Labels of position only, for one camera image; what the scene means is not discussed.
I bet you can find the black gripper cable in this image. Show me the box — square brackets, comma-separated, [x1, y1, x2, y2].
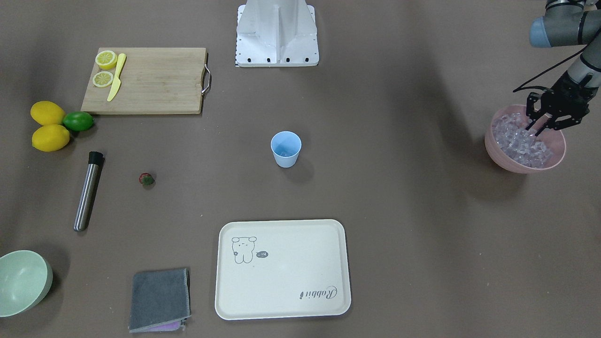
[513, 45, 587, 93]

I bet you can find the light blue plastic cup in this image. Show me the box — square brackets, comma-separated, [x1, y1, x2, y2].
[270, 131, 302, 168]

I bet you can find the green lime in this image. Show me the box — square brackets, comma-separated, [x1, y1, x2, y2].
[62, 111, 94, 132]

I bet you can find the grey folded cloth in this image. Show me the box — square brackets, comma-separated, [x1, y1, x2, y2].
[128, 268, 191, 334]

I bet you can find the cream rectangular tray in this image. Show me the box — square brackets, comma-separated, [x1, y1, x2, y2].
[215, 220, 352, 321]

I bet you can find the pink bowl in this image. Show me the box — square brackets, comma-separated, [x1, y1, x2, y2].
[484, 105, 566, 174]

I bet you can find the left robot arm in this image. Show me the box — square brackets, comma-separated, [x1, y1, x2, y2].
[526, 0, 601, 136]

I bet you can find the pile of clear ice cubes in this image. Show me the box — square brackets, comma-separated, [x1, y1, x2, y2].
[492, 113, 554, 169]

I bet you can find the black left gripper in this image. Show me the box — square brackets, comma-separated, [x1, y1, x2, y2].
[525, 73, 598, 137]

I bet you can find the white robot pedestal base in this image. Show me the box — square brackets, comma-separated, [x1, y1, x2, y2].
[235, 0, 320, 67]

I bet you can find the yellow plastic knife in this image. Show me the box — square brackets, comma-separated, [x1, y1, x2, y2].
[107, 53, 127, 102]

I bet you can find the yellow lemon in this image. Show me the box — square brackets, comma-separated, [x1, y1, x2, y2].
[31, 124, 70, 152]
[30, 100, 66, 126]

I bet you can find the steel muddler black tip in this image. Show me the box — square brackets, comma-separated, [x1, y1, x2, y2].
[73, 151, 104, 232]

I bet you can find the wooden cutting board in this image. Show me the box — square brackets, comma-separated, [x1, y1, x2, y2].
[81, 47, 211, 115]

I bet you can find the mint green bowl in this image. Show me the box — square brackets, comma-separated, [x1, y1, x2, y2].
[0, 250, 53, 317]

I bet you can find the lemon slice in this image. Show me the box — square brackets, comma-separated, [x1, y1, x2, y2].
[95, 50, 118, 70]
[92, 71, 114, 88]

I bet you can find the red strawberry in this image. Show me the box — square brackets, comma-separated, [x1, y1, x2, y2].
[138, 172, 156, 186]

